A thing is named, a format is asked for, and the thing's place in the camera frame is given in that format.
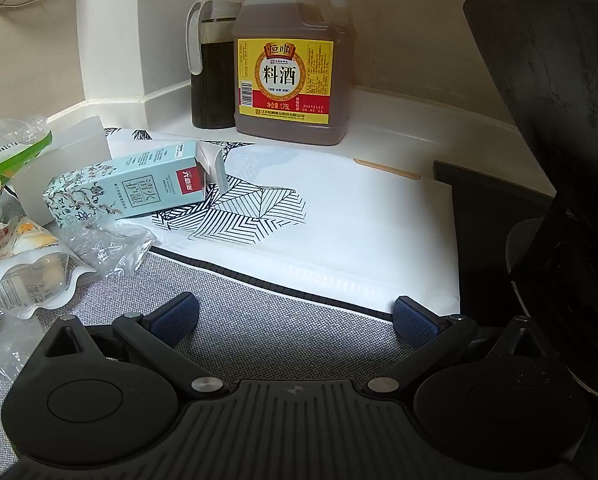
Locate dark sauce dispenser bottle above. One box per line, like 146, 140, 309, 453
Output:
186, 0, 242, 130

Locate light blue floral carton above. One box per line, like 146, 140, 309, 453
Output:
42, 141, 228, 231

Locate black wok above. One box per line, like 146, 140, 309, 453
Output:
462, 0, 598, 401

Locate cooking wine jug yellow label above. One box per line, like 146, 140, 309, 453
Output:
231, 0, 358, 147

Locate grey mat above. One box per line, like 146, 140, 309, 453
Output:
0, 230, 405, 466

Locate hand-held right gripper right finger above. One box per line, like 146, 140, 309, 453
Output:
361, 296, 555, 401

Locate black gas stove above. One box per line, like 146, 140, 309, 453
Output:
432, 160, 570, 331

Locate white patterned mat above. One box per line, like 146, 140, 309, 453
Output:
101, 126, 461, 318

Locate white translucent plastic box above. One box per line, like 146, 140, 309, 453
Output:
16, 115, 112, 226

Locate green plastic bag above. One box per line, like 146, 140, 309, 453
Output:
0, 116, 53, 221

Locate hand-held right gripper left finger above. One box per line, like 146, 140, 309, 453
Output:
38, 291, 230, 401

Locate clear plastic food bags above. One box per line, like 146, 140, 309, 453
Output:
0, 215, 97, 321

